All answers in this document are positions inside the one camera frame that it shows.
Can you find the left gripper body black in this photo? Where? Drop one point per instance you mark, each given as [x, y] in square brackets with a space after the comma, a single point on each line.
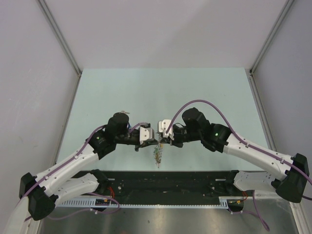
[137, 146]

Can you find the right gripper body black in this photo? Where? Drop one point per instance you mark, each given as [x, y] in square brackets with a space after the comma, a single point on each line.
[179, 138]

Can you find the large metal keyring organizer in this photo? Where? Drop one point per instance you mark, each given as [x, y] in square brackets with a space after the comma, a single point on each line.
[158, 156]

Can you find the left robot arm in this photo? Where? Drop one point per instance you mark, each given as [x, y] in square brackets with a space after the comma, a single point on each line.
[55, 185]

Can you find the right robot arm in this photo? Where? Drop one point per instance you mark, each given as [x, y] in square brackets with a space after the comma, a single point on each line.
[284, 174]

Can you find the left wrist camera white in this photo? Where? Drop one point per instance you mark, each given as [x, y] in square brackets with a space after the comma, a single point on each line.
[146, 134]

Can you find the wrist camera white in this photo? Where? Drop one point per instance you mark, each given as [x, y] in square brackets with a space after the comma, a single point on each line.
[162, 128]
[146, 134]

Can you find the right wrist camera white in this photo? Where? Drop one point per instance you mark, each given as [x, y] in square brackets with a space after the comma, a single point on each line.
[162, 128]

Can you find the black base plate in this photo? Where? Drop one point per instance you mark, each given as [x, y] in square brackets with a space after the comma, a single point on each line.
[168, 187]

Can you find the white slotted cable duct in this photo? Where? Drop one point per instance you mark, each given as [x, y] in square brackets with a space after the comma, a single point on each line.
[99, 202]

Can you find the right aluminium frame post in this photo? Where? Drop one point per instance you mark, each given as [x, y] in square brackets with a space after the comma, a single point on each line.
[272, 34]

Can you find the aluminium frame post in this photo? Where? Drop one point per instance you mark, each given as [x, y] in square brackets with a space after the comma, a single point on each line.
[272, 34]
[59, 35]

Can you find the left aluminium frame post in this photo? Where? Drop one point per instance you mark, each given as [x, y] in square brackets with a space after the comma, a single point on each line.
[59, 35]

